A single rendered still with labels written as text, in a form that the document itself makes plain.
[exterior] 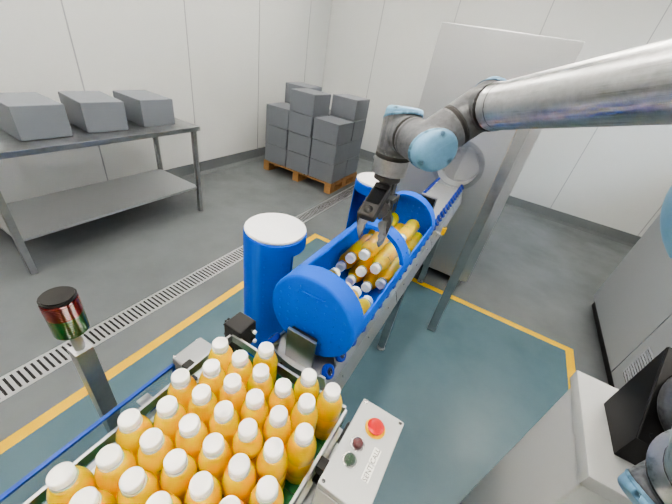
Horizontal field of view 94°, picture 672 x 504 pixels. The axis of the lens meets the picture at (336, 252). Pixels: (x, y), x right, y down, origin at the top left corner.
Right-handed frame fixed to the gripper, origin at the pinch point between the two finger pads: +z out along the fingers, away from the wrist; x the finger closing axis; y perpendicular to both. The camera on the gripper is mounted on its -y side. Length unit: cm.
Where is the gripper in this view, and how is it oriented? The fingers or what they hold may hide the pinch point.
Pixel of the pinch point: (368, 240)
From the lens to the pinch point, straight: 93.7
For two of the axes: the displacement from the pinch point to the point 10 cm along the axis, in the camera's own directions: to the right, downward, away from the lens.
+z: -1.6, 8.2, 5.5
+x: -8.6, -3.9, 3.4
